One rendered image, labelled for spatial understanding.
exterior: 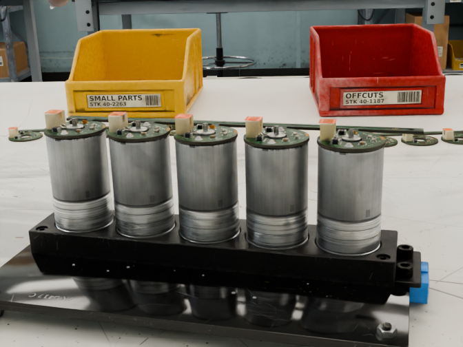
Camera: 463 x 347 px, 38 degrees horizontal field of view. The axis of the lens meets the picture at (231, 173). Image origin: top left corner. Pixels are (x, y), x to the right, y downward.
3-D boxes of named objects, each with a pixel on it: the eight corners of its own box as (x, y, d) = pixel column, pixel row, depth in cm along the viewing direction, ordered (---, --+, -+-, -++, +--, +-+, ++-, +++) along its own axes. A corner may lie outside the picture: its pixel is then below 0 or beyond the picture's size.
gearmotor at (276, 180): (302, 272, 25) (303, 144, 24) (240, 266, 26) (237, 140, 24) (311, 246, 28) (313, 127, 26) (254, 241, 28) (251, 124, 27)
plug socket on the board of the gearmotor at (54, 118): (63, 130, 27) (60, 113, 27) (43, 129, 27) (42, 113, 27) (71, 125, 28) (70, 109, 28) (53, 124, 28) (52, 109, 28)
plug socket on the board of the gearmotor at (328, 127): (340, 142, 24) (341, 124, 24) (317, 141, 25) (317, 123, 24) (342, 136, 25) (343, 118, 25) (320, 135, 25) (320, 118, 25)
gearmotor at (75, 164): (100, 254, 28) (88, 134, 26) (47, 249, 28) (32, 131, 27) (124, 230, 30) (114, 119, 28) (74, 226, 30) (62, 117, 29)
